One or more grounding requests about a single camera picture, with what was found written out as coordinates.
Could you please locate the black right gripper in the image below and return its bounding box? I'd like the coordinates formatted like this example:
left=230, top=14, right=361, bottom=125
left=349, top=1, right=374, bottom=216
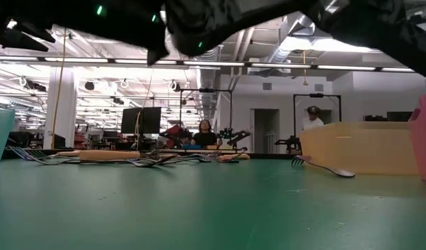
left=0, top=0, right=169, bottom=66

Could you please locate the glossy black metal fork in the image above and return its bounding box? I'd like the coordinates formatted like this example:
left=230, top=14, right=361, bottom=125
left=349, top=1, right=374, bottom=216
left=157, top=153, right=204, bottom=164
left=291, top=155, right=357, bottom=179
left=126, top=156, right=181, bottom=169

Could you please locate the white pillar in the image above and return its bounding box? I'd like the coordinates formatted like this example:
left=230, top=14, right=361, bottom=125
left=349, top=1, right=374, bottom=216
left=42, top=67, right=78, bottom=150

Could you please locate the black monitor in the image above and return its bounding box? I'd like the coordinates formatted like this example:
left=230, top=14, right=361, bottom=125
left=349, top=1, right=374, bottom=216
left=364, top=111, right=415, bottom=123
left=121, top=106, right=162, bottom=135

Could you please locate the red equipment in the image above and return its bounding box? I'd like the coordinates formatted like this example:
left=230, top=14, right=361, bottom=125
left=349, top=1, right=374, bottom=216
left=167, top=124, right=186, bottom=140

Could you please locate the long light bar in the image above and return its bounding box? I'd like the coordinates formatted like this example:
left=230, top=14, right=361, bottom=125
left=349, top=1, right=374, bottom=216
left=0, top=55, right=417, bottom=73

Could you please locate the person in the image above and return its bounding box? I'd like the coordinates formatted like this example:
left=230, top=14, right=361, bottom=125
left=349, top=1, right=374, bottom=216
left=302, top=106, right=325, bottom=131
left=191, top=119, right=219, bottom=147

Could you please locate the grey door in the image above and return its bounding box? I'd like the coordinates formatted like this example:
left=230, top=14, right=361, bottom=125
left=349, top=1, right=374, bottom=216
left=250, top=108, right=281, bottom=155

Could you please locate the yellow plastic bin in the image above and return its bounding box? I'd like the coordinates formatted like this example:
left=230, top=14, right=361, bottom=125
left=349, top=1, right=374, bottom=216
left=298, top=121, right=420, bottom=176

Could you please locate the yellow hanging cable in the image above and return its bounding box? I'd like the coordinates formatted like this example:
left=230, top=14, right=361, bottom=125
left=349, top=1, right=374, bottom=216
left=51, top=29, right=68, bottom=150

